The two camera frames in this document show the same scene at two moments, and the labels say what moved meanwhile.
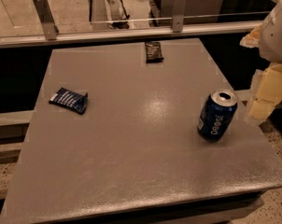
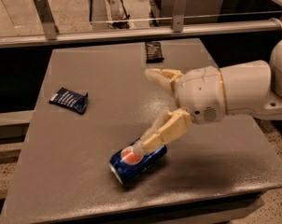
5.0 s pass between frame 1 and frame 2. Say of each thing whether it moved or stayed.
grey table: stayed
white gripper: moved
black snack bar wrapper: stayed
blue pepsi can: moved
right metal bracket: stayed
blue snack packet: stayed
